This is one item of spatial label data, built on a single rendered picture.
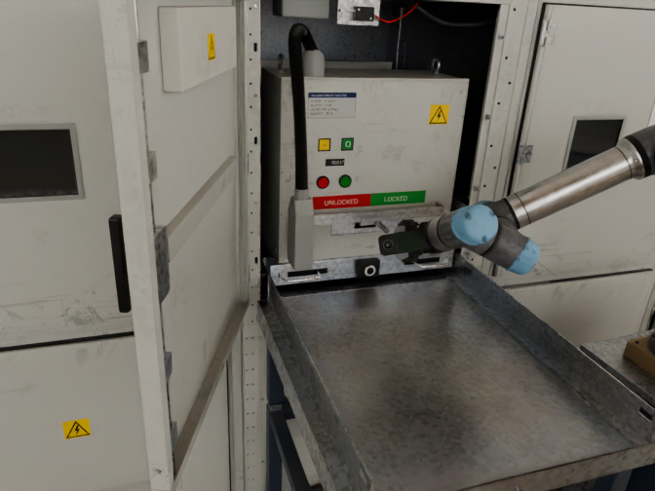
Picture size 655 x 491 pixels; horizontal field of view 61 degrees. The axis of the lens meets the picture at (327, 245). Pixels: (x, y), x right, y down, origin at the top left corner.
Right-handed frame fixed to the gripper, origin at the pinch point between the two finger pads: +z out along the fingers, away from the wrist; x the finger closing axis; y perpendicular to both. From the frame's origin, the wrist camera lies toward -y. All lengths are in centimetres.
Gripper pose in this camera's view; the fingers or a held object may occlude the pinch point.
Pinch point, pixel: (394, 245)
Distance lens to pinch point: 136.8
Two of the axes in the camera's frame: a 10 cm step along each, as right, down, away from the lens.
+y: 9.5, -0.8, 3.0
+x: -1.1, -9.9, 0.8
